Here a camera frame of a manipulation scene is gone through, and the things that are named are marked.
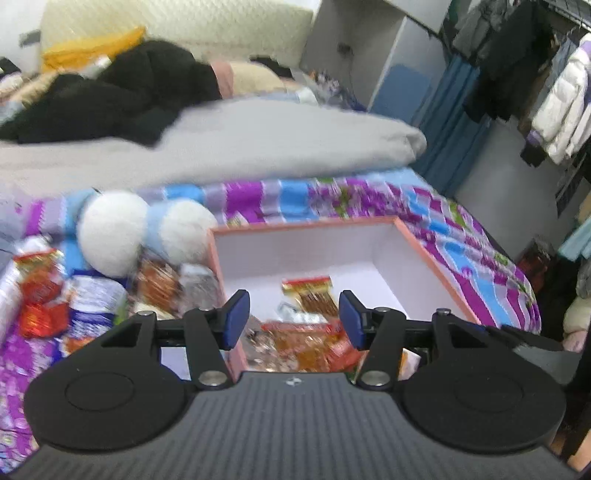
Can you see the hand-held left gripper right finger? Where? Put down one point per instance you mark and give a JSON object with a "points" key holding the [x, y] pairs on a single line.
{"points": [[351, 321]]}

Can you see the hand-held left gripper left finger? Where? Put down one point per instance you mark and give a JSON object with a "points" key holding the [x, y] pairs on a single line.
{"points": [[233, 318]]}

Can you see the gold striped snack packet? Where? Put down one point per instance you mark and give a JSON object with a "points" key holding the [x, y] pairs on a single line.
{"points": [[309, 295]]}

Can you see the orange red snack packet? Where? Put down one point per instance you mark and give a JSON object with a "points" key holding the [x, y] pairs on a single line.
{"points": [[304, 346]]}

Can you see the pink cardboard box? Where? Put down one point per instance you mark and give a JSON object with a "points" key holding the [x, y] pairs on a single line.
{"points": [[300, 251]]}

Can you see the pile of snack packets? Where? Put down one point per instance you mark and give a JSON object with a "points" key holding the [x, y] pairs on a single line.
{"points": [[44, 286]]}

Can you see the cream soft bundle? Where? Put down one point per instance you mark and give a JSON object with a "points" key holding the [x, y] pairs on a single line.
{"points": [[577, 323]]}

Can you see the red patterned bag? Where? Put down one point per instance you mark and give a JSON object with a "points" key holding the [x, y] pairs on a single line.
{"points": [[535, 261]]}

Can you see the teal garment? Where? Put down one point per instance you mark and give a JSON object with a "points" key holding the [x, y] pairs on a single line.
{"points": [[575, 240]]}

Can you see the white and blue plush toy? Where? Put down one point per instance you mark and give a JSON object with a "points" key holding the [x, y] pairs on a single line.
{"points": [[111, 235]]}

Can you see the grey duvet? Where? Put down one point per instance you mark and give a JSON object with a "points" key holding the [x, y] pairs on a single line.
{"points": [[254, 143]]}

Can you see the blue curtain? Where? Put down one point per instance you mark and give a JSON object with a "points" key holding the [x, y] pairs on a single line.
{"points": [[448, 138]]}

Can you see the white spray can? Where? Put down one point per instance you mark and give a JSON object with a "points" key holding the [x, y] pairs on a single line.
{"points": [[9, 300]]}

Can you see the cluster of small toiletries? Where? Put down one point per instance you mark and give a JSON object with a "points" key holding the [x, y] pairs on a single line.
{"points": [[337, 90]]}

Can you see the blue padded board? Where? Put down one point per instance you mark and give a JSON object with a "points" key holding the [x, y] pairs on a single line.
{"points": [[401, 92]]}

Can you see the pink cloth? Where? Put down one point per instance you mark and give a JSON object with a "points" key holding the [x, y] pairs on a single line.
{"points": [[224, 78]]}

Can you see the beige cloth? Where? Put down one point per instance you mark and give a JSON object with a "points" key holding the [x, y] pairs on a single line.
{"points": [[254, 78]]}

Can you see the white puffer jacket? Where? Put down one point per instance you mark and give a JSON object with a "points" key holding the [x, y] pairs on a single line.
{"points": [[558, 106]]}

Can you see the black fleece garment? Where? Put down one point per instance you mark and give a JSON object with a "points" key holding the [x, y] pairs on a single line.
{"points": [[138, 83]]}

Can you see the dark cloth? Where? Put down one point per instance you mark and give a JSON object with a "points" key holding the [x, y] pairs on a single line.
{"points": [[272, 67]]}

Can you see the white cabinet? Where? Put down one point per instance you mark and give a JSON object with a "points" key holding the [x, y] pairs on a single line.
{"points": [[351, 46]]}

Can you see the black hanging coat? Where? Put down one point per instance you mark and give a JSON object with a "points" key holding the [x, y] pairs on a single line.
{"points": [[503, 69]]}

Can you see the cream quilted headboard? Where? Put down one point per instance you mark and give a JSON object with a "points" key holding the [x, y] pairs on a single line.
{"points": [[207, 23]]}

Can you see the yellow cloth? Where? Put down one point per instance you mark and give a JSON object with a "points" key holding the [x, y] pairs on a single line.
{"points": [[83, 50]]}

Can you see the grey hanging coat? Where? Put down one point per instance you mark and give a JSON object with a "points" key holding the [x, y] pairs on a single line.
{"points": [[475, 27]]}

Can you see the metal clothes rack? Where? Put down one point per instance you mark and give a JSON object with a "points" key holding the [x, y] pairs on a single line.
{"points": [[568, 9]]}

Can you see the grey wall socket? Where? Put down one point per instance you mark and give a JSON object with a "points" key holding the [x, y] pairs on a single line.
{"points": [[30, 38]]}

